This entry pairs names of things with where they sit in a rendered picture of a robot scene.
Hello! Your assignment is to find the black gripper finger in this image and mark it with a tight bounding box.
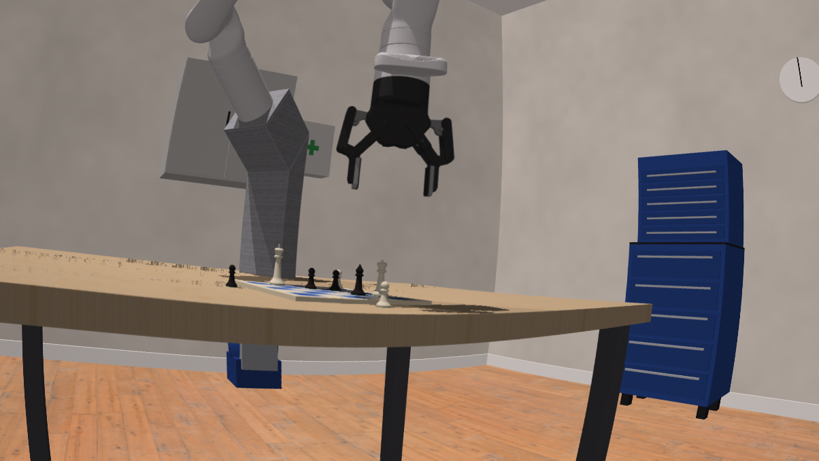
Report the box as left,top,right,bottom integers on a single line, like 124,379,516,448
405,118,454,197
336,106,395,190

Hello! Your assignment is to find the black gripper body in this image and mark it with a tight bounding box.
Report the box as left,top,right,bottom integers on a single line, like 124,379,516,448
365,76,431,149

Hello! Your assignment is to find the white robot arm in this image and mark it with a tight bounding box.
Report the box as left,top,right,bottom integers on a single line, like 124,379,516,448
185,0,447,122

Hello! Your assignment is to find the blue and cream chessboard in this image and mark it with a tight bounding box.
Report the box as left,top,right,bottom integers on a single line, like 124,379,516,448
235,280,432,305

